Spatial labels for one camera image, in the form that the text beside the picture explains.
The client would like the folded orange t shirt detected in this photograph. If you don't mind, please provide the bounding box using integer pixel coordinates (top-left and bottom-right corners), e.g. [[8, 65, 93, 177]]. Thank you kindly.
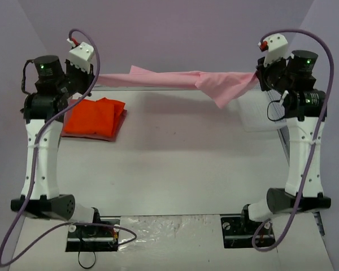
[[64, 97, 127, 137]]

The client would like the white plastic basket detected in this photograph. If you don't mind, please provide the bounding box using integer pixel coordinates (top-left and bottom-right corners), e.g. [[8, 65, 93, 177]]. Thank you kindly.
[[237, 87, 286, 132]]

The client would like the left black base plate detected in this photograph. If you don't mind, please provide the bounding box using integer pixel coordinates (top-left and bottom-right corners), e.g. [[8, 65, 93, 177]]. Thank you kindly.
[[66, 225, 119, 252]]

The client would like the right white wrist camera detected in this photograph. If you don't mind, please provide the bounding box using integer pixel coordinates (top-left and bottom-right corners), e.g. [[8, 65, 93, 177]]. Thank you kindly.
[[264, 33, 288, 67]]

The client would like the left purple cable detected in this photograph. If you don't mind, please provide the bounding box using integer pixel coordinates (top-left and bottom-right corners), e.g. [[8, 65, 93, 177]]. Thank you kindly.
[[0, 29, 138, 268]]

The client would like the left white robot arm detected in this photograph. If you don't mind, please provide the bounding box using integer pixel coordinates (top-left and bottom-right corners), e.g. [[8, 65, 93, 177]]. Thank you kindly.
[[11, 55, 103, 236]]

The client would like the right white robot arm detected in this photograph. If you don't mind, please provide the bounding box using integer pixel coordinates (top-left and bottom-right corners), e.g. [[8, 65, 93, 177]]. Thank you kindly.
[[239, 50, 331, 233]]

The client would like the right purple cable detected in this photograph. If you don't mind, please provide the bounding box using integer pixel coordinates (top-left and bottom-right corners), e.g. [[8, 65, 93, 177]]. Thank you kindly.
[[252, 29, 335, 251]]

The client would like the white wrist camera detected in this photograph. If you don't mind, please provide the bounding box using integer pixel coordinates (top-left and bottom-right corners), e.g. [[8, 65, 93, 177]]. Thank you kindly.
[[68, 42, 94, 73], [264, 33, 288, 67]]

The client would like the purple cable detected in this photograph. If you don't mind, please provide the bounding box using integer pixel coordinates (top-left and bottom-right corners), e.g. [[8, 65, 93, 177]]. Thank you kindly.
[[0, 29, 138, 268], [252, 29, 335, 251]]

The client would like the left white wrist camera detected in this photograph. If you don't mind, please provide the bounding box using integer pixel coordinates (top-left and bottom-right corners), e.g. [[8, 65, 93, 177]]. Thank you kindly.
[[68, 42, 94, 73]]

